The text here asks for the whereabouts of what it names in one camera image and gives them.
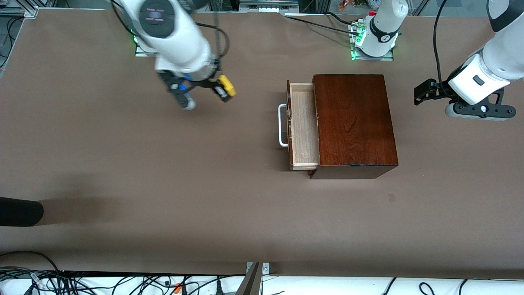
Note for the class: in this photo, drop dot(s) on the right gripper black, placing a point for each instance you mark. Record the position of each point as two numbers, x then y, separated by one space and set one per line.
212 83

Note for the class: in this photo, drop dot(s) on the dark brown wooden cabinet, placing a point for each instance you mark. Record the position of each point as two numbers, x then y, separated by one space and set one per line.
354 123

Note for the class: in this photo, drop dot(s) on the grey power strip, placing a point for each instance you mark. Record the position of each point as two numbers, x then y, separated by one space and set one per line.
268 6

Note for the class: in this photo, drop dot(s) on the metal clamp bracket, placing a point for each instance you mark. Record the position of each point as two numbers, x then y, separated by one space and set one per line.
257 278

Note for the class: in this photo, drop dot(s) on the black rounded cylinder object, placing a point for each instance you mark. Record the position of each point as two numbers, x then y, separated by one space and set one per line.
20 212

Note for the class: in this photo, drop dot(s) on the aluminium frame rail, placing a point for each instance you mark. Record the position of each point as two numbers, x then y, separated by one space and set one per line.
20 12

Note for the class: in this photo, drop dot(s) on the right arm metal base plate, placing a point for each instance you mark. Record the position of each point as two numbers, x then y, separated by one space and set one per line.
141 52

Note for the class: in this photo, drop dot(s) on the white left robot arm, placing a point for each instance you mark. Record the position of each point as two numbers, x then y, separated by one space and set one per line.
503 53

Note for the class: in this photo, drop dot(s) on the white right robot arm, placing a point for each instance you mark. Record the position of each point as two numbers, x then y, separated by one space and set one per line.
176 32

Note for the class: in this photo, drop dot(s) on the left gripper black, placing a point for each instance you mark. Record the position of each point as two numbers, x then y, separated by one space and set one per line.
438 90

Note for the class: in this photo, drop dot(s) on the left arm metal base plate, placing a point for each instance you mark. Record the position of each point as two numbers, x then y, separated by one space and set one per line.
389 57

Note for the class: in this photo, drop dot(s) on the yellow cube block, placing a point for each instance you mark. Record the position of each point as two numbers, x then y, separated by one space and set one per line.
227 85

